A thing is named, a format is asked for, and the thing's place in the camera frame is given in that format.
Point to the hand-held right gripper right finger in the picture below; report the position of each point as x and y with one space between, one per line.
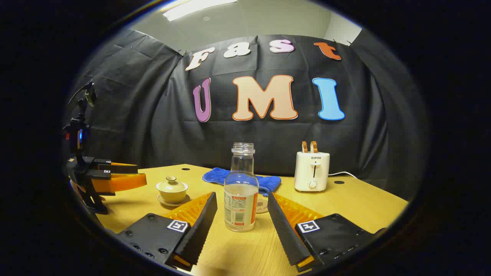
285 234

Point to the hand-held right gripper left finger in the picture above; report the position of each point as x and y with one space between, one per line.
199 234

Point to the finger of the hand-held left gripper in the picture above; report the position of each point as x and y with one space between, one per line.
122 168
122 182

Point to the round cork coaster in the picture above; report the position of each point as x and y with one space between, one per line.
262 206

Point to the yellow ceramic teacup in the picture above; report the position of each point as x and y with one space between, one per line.
172 196

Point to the yellow teacup lid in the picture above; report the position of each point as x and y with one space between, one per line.
171 184

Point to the clear plastic water bottle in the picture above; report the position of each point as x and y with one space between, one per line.
241 203

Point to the black backdrop cloth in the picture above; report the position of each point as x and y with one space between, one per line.
153 126

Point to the blue towel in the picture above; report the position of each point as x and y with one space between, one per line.
216 176

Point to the white toaster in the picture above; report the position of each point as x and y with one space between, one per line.
311 172

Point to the toast bread slice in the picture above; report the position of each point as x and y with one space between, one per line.
314 147
304 147

